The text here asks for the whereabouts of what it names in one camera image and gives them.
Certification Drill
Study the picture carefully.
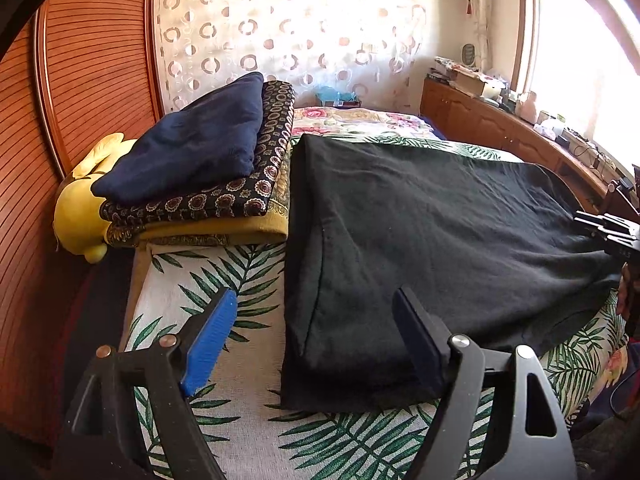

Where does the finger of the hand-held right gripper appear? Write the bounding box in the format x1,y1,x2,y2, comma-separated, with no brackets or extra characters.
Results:
573,211,640,242
605,178,640,216

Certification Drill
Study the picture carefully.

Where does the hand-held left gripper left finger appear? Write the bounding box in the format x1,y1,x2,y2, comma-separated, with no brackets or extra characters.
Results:
52,287,239,480

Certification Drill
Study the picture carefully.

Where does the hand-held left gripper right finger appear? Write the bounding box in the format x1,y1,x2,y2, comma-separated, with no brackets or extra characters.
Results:
392,286,580,480

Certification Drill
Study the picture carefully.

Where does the black t-shirt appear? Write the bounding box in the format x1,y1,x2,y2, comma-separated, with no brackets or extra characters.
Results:
280,132,624,411

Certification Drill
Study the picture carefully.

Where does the person's right hand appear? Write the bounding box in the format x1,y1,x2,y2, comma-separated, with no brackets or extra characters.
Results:
616,262,640,337

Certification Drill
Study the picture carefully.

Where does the leaf print bedsheet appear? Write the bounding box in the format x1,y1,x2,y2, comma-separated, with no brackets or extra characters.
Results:
122,132,632,480

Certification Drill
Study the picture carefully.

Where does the wooden cabinet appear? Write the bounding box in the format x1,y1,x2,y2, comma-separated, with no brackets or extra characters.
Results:
420,76,627,217

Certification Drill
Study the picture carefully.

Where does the window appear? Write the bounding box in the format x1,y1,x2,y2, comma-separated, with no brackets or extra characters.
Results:
520,0,640,173

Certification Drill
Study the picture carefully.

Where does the yellow plush toy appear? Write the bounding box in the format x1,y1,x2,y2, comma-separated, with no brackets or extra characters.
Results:
53,132,139,265

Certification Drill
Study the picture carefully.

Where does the cardboard box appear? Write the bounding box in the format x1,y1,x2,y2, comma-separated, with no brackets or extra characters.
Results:
449,67,489,97

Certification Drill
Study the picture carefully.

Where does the blue mattress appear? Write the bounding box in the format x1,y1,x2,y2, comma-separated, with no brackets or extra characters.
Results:
419,114,448,142

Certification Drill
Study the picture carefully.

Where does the navy folded cloth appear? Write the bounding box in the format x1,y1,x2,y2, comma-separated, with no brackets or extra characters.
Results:
91,71,265,206

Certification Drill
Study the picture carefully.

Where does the floral cloth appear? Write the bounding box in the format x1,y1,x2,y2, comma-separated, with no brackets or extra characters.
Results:
432,56,469,74

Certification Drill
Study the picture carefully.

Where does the floral quilt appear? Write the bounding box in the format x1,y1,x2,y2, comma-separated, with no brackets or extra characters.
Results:
290,105,444,137

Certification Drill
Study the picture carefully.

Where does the floral window curtain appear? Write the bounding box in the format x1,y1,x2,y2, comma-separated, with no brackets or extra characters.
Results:
454,0,494,72

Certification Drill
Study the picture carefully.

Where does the blue plastic bag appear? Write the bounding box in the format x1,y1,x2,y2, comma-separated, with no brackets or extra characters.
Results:
315,85,362,109

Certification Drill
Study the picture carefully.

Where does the wooden headboard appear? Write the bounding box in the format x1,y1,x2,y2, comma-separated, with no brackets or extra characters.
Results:
0,0,166,456

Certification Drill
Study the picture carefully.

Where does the circle patterned sheer curtain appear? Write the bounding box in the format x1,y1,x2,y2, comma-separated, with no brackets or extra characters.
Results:
152,0,459,116

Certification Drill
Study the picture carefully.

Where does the black cable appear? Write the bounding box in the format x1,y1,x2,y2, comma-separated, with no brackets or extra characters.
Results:
609,374,640,417

